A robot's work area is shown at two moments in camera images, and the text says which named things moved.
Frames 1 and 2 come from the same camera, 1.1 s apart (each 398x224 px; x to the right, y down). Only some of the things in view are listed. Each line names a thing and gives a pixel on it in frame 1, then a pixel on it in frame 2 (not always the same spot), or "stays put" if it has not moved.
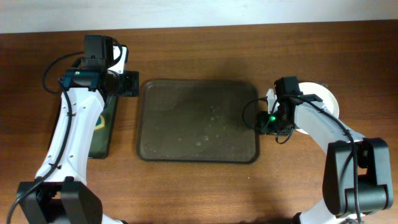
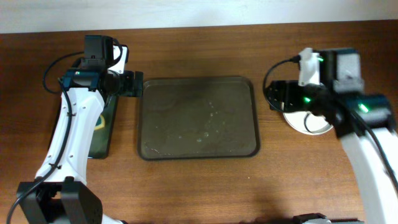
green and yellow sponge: [101, 123] stays put
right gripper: [262, 125] to [285, 87]
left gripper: [132, 88] stays put
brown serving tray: [198, 121] stays put
